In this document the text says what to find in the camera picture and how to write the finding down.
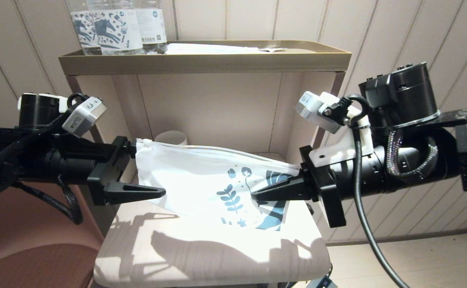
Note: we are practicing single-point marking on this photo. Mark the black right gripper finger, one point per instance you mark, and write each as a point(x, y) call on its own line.
point(289, 196)
point(289, 186)

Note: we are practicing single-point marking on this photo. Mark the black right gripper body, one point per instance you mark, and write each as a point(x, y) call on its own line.
point(321, 188)

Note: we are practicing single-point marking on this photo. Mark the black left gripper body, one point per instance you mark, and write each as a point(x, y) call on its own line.
point(109, 168)

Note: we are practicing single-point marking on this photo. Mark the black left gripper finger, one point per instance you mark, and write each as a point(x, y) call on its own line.
point(132, 150)
point(133, 192)

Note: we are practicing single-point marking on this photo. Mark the white floral zip pouch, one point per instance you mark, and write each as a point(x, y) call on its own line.
point(193, 180)

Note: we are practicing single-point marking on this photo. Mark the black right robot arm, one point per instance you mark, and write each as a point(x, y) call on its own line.
point(417, 160)

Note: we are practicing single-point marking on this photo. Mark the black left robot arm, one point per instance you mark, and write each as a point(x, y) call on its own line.
point(37, 160)

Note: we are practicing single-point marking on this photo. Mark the white ribbed ceramic mug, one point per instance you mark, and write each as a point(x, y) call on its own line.
point(171, 138)

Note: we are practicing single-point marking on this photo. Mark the blue black base device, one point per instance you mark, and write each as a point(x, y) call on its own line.
point(323, 282)

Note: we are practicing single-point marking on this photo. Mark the light wood shelf table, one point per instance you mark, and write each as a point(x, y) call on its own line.
point(217, 108)

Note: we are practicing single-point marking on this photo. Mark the bronze metal tray top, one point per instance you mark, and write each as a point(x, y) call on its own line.
point(201, 63)

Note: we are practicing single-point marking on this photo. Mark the clear bottle horse print label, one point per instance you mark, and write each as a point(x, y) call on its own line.
point(115, 34)
point(82, 34)

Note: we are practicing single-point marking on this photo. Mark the clear bottle barcode label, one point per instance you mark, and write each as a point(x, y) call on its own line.
point(151, 30)

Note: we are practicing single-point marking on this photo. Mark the reddish brown chair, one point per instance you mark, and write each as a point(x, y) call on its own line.
point(25, 256)

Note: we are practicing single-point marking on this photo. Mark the flat white plastic packet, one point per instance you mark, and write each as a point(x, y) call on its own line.
point(205, 48)

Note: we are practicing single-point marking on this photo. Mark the white right camera bracket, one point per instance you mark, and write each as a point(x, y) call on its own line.
point(337, 154)

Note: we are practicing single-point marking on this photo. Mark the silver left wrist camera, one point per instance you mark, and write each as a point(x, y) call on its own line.
point(83, 116)

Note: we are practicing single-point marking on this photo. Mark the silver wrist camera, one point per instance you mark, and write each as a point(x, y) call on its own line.
point(315, 110)
point(83, 116)

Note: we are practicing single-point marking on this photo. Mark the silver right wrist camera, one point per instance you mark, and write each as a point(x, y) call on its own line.
point(315, 110)

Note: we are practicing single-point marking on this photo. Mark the brown wall baseboard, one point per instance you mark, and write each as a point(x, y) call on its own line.
point(417, 236)

